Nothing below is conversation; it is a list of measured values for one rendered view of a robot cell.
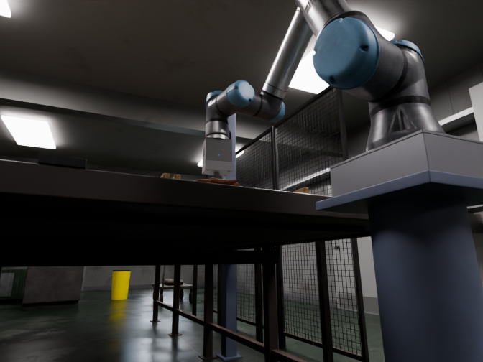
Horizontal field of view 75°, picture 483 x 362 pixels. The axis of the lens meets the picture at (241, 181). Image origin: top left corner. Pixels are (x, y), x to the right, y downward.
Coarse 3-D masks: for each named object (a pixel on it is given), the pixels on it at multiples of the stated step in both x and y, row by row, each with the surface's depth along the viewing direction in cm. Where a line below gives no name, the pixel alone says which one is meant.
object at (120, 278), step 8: (120, 272) 724; (128, 272) 735; (112, 280) 727; (120, 280) 720; (128, 280) 734; (112, 288) 722; (120, 288) 717; (128, 288) 735; (112, 296) 717; (120, 296) 714
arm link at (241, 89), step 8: (240, 80) 93; (232, 88) 92; (240, 88) 92; (248, 88) 94; (224, 96) 95; (232, 96) 92; (240, 96) 91; (248, 96) 93; (256, 96) 98; (216, 104) 99; (224, 104) 96; (232, 104) 94; (240, 104) 93; (248, 104) 95; (256, 104) 97; (224, 112) 98; (232, 112) 98; (240, 112) 98; (248, 112) 98; (256, 112) 99
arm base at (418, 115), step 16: (416, 96) 62; (384, 112) 64; (400, 112) 62; (416, 112) 61; (432, 112) 63; (384, 128) 63; (400, 128) 61; (416, 128) 59; (432, 128) 59; (368, 144) 66
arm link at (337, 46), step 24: (312, 0) 68; (336, 0) 65; (312, 24) 68; (336, 24) 58; (360, 24) 54; (336, 48) 58; (360, 48) 54; (384, 48) 56; (336, 72) 57; (360, 72) 56; (384, 72) 58; (360, 96) 64
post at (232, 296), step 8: (232, 120) 313; (232, 128) 311; (232, 136) 309; (232, 144) 307; (232, 152) 305; (232, 160) 303; (232, 168) 301; (224, 176) 299; (232, 176) 299; (224, 264) 278; (232, 264) 278; (224, 272) 276; (232, 272) 276; (224, 280) 275; (232, 280) 275; (224, 288) 273; (232, 288) 273; (224, 296) 271; (232, 296) 271; (224, 304) 270; (232, 304) 270; (224, 312) 268; (232, 312) 268; (224, 320) 266; (232, 320) 266; (232, 328) 265; (224, 336) 263; (224, 344) 261; (232, 344) 262; (224, 352) 260; (232, 352) 260; (224, 360) 252
